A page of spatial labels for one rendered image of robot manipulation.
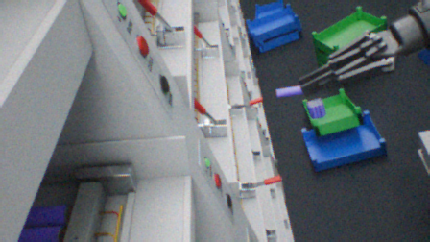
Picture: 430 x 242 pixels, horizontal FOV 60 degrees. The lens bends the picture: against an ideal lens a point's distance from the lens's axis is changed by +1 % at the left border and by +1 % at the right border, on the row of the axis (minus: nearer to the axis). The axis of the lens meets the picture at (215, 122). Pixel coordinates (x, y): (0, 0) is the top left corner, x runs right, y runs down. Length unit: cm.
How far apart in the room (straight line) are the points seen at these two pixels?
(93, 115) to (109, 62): 5
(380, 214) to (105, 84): 135
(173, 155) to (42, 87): 17
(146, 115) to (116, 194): 9
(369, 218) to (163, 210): 126
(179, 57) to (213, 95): 24
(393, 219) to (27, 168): 143
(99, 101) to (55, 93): 10
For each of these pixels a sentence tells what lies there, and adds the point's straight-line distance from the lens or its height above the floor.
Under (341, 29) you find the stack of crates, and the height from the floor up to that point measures 17.
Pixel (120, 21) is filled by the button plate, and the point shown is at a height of 122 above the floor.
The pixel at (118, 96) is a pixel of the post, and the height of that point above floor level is 118.
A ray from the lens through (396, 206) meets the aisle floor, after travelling 157.
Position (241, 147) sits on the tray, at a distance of 90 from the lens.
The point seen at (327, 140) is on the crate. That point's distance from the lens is 178.
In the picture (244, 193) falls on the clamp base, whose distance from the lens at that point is 79.
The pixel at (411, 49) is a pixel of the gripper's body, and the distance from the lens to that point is 79.
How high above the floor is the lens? 132
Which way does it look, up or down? 39 degrees down
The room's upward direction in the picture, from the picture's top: 26 degrees counter-clockwise
